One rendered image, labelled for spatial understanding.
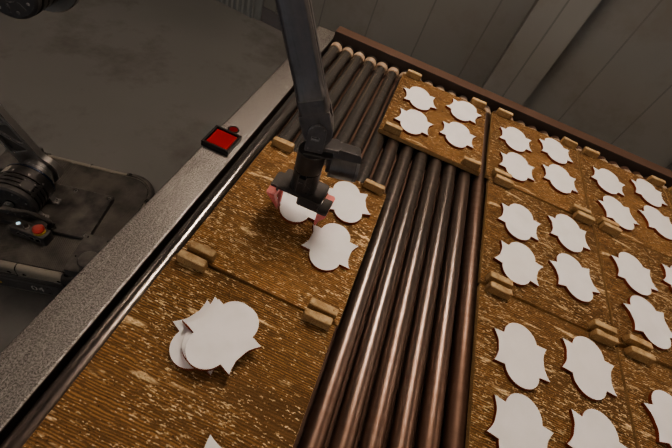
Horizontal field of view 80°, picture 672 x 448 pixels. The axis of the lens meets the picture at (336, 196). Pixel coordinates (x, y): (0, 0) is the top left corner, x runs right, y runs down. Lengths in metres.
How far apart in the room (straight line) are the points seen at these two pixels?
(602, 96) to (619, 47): 0.33
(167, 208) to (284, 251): 0.28
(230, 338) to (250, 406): 0.11
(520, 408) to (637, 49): 2.67
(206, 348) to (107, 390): 0.15
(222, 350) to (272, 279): 0.18
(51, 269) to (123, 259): 0.85
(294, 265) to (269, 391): 0.25
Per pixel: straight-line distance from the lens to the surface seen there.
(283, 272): 0.85
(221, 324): 0.76
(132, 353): 0.78
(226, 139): 1.10
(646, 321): 1.33
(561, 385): 1.04
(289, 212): 0.94
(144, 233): 0.92
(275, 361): 0.78
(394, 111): 1.40
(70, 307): 0.86
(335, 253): 0.90
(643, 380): 1.22
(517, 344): 1.00
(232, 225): 0.91
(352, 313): 0.87
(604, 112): 3.42
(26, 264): 1.76
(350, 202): 1.01
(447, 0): 3.19
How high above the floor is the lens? 1.66
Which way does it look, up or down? 46 degrees down
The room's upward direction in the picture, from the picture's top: 23 degrees clockwise
